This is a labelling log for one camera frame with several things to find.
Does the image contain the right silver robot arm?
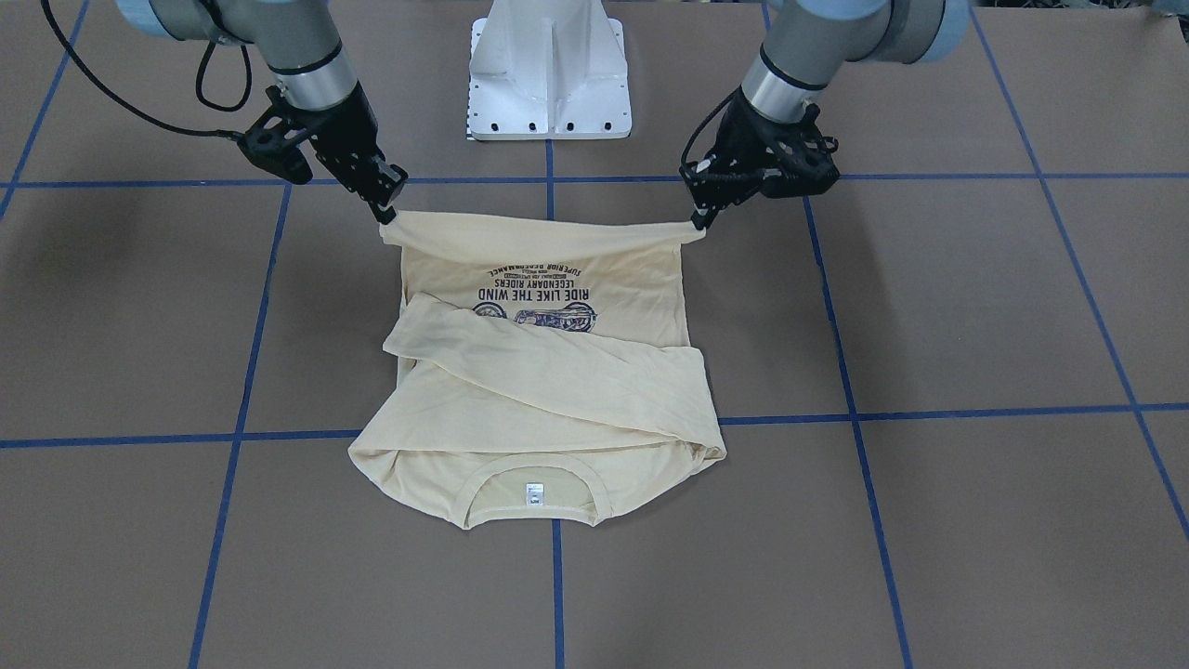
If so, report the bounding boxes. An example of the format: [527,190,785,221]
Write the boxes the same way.
[118,1,633,225]

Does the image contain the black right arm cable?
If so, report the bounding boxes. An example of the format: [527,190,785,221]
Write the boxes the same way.
[40,0,254,140]

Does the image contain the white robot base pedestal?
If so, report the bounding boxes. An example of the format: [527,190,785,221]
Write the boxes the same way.
[466,1,633,141]

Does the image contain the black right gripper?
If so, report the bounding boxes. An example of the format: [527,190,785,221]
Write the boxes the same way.
[235,86,408,206]

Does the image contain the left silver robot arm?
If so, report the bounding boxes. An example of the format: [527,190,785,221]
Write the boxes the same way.
[466,1,969,231]

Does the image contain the cream long-sleeve printed shirt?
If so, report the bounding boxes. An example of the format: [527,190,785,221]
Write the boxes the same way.
[348,209,726,530]

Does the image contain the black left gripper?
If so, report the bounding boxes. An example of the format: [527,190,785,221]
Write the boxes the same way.
[680,88,841,213]

